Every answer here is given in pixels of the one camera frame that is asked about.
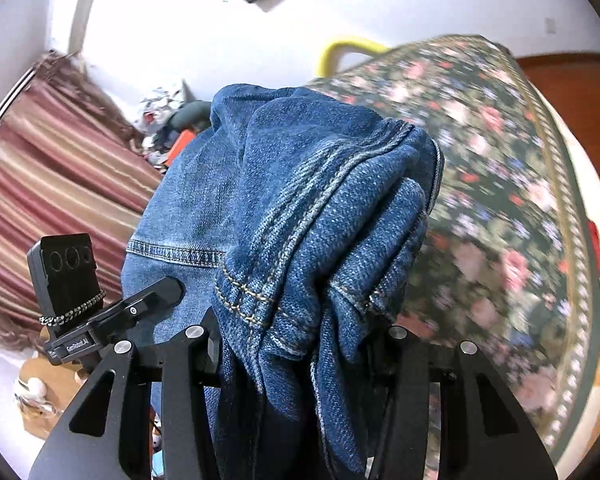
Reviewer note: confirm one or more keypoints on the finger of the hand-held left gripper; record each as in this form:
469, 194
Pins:
155, 292

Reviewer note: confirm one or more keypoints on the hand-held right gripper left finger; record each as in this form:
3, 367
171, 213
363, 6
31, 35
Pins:
207, 347

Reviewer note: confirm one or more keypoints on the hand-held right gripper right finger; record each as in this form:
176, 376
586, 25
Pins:
395, 357

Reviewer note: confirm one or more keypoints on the blue denim jeans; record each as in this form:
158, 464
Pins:
305, 185

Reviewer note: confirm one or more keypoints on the striped maroon curtain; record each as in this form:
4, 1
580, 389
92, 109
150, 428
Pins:
55, 160

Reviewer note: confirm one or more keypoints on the orange box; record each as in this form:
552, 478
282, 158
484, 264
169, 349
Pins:
181, 144

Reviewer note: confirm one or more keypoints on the grey pillow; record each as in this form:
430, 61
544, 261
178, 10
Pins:
192, 112

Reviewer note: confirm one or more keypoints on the crumpled floral bag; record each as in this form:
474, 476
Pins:
155, 105

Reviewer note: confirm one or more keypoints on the dark floral bedspread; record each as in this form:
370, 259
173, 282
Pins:
480, 185

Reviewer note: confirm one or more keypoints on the small red object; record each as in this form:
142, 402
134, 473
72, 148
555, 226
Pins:
596, 247

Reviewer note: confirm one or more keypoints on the yellow curved object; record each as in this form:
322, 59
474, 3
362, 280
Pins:
330, 52

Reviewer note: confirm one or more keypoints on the white wall pipe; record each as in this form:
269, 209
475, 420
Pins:
84, 15

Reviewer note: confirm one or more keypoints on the white wall switch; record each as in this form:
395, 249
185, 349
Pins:
549, 24

